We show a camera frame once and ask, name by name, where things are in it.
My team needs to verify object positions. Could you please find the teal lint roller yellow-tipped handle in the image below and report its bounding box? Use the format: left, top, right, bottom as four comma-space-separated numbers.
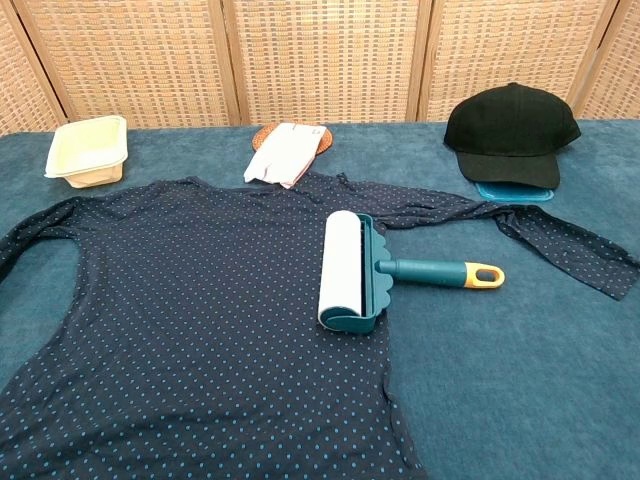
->
317, 210, 506, 337

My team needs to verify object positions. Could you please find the round woven rattan coaster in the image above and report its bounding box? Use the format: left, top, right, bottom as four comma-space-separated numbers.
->
252, 123, 334, 156

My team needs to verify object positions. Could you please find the navy polka dot shirt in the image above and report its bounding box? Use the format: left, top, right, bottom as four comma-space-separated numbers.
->
0, 172, 640, 480

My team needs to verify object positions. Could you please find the wicker folding screen panel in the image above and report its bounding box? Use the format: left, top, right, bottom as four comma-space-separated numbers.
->
574, 0, 640, 121
9, 0, 244, 129
0, 0, 69, 136
412, 0, 634, 124
219, 0, 436, 126

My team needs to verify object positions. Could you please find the small blue tray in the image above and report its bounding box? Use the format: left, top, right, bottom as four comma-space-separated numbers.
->
472, 179, 556, 204

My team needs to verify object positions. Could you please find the black baseball cap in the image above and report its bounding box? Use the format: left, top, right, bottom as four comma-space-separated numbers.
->
443, 83, 582, 190

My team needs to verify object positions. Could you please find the teal fleece table cloth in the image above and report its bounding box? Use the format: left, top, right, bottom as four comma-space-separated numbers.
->
0, 117, 640, 480

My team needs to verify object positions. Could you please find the cream plastic food container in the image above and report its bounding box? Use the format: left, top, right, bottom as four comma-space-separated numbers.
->
43, 114, 129, 189

